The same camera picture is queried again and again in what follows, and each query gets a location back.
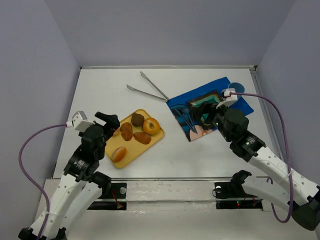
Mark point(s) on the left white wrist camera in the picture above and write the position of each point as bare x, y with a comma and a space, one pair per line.
79, 122

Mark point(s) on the dark brown round bread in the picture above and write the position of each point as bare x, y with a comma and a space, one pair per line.
137, 119

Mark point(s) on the brown oblong bread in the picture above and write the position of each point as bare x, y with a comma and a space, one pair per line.
126, 131

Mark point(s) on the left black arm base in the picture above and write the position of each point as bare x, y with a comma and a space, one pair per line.
113, 197

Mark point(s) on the yellow plastic tray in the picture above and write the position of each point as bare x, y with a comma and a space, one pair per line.
134, 148

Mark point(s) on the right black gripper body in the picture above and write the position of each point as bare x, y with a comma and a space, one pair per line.
210, 113

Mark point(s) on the brown croissant bread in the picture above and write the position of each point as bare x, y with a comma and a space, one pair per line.
142, 137

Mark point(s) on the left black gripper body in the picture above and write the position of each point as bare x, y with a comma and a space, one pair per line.
109, 123

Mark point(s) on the metal tongs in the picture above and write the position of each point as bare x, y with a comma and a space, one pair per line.
142, 84

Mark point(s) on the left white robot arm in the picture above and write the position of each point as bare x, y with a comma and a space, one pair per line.
80, 184

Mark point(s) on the green square plate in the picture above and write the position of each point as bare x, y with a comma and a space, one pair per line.
210, 100

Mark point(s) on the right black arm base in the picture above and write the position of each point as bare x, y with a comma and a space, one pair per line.
230, 195

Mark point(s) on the small bun behind gripper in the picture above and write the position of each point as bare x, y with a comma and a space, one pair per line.
116, 132

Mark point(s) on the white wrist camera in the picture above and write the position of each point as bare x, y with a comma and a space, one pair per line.
229, 97
79, 122

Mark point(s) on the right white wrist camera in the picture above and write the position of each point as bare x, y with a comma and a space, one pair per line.
229, 97

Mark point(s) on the golden bagel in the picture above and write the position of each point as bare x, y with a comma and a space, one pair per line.
151, 126

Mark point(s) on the light split bun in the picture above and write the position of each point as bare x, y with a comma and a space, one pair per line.
119, 154

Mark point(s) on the blue patterned placemat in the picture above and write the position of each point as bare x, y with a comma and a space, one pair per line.
181, 102

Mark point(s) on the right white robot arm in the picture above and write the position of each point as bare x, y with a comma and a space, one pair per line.
304, 194

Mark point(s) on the blue plastic cup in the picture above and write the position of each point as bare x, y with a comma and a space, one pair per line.
239, 88

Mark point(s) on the blue plastic fork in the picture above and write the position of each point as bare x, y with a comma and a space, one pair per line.
187, 122

